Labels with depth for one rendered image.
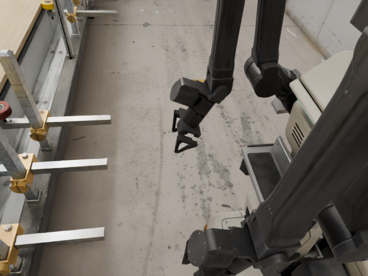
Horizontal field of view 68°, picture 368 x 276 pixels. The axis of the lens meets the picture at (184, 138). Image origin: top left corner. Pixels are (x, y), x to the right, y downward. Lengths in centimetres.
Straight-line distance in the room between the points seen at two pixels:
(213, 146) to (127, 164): 69
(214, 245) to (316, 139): 24
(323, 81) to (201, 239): 39
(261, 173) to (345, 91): 55
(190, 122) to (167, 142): 141
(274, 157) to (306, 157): 53
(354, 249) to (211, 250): 21
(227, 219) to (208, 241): 111
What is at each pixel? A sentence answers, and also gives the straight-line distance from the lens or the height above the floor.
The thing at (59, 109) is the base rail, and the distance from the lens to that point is 150.
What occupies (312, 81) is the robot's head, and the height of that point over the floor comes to 133.
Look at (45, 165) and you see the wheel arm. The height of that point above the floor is 85.
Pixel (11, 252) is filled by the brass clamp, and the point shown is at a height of 82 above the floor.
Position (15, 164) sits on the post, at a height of 93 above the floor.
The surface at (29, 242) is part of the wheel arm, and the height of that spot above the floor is 82.
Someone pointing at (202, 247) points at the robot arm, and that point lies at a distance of 48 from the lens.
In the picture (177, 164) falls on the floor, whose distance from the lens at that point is 207.
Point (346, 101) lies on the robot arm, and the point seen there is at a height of 151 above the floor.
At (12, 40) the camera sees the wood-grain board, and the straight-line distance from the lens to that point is 171.
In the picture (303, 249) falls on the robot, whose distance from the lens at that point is 103.
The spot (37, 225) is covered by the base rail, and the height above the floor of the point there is 70.
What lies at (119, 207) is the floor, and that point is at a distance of 189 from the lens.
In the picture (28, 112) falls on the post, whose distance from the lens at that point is 118.
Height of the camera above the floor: 165
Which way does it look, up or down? 47 degrees down
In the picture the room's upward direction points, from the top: 6 degrees clockwise
